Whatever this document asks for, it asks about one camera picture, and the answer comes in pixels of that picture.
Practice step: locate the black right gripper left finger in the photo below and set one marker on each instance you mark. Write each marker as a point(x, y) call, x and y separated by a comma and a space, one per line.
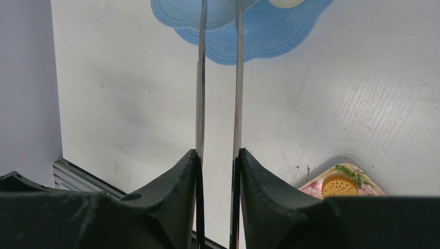
point(157, 215)

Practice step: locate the chocolate drizzle white donut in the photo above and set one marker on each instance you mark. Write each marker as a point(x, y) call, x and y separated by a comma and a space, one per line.
point(285, 3)

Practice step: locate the floral rectangular tray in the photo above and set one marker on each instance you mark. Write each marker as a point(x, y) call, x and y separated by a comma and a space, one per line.
point(365, 185)

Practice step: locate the round orange biscuit top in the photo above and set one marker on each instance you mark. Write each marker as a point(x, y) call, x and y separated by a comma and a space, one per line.
point(338, 185)

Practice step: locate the blue three-tier cake stand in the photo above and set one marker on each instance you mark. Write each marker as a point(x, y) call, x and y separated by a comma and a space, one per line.
point(268, 31)

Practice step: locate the metal frame rail left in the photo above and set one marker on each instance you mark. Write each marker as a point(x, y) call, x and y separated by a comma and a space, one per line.
point(68, 176)

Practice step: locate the metal serving tongs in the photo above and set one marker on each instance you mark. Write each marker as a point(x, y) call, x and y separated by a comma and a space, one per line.
point(237, 130)

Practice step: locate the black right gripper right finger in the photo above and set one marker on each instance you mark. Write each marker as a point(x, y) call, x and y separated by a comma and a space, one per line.
point(277, 215)

